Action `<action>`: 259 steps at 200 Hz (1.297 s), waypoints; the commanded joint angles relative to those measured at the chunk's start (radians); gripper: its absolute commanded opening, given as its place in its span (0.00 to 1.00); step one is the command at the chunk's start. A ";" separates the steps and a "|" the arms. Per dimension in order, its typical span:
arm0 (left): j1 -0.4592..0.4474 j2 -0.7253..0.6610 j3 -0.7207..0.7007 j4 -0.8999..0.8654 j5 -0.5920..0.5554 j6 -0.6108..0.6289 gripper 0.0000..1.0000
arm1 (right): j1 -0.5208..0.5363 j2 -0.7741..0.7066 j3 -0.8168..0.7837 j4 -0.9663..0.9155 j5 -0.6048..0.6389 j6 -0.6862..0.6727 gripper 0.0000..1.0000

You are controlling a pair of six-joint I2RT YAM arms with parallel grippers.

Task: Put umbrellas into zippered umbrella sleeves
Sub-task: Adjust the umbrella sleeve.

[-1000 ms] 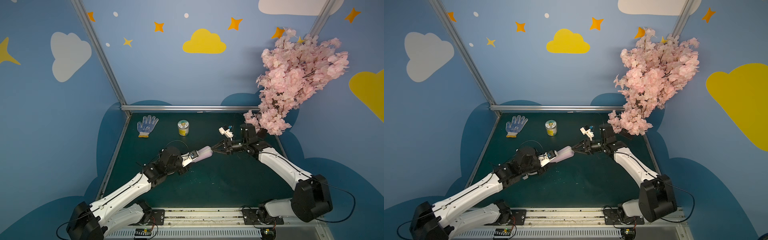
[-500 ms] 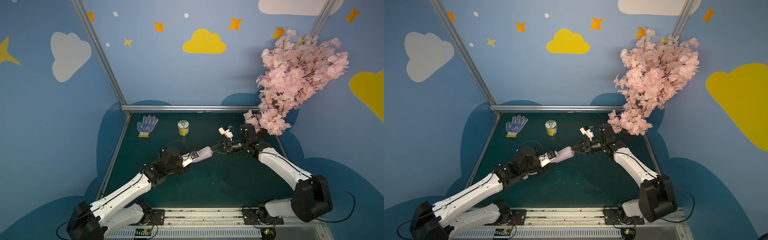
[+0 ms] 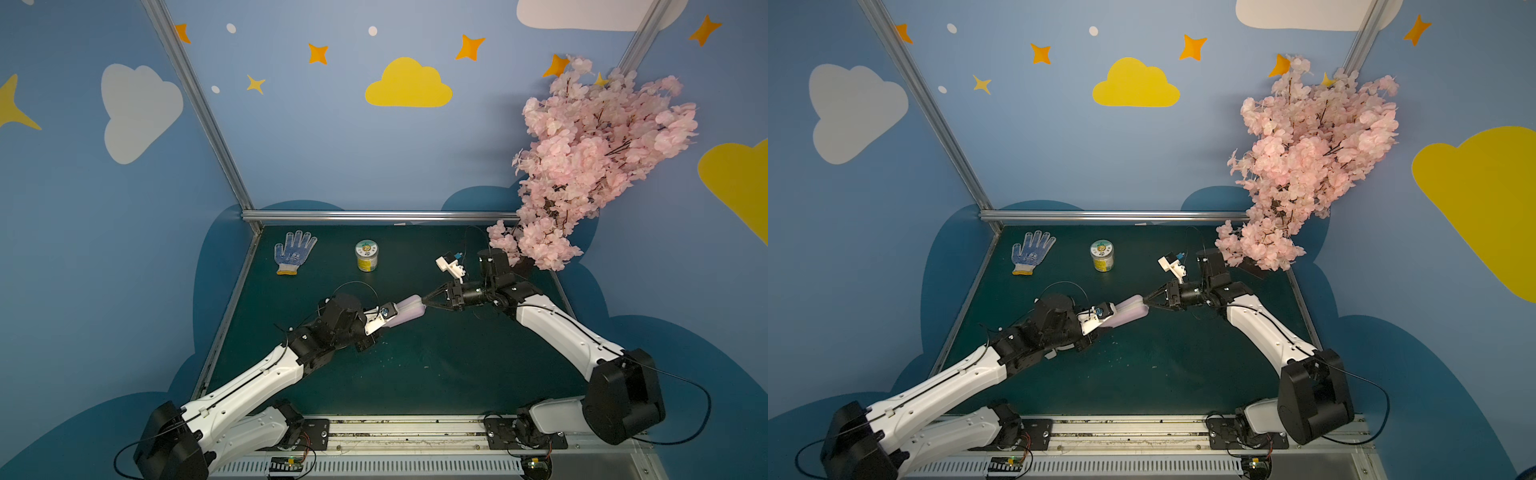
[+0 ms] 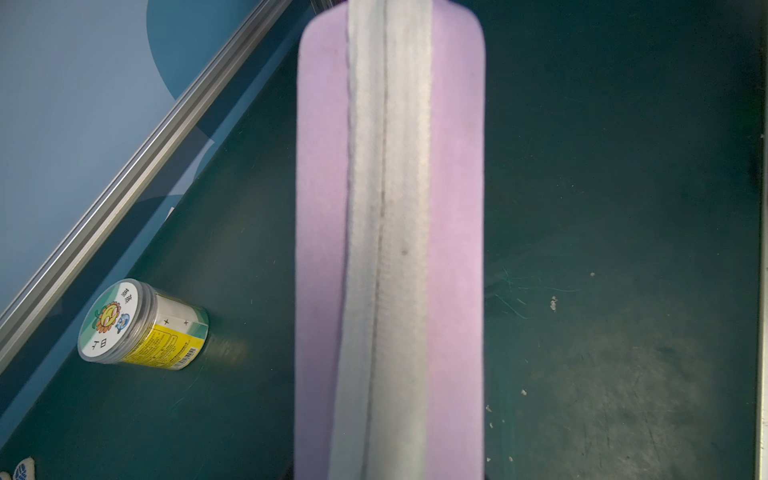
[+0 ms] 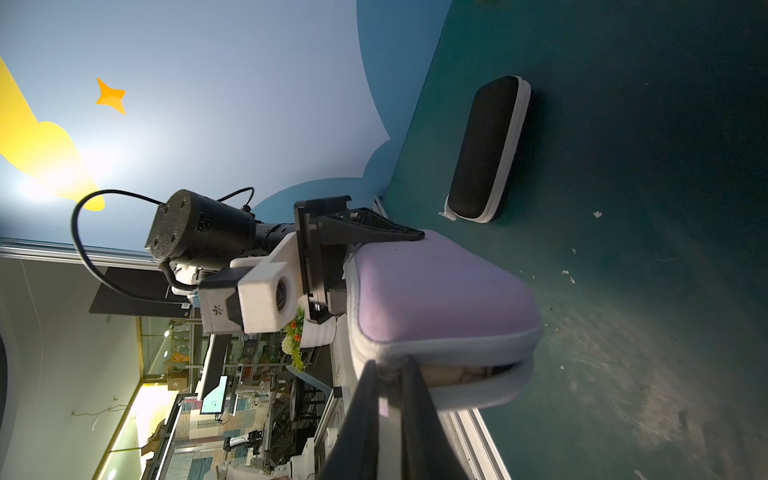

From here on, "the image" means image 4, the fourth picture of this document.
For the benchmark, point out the yellow jar with green lid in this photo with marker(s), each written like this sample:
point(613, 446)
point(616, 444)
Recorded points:
point(132, 322)

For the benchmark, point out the white blue dotted work glove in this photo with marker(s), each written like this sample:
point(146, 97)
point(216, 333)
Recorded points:
point(24, 470)

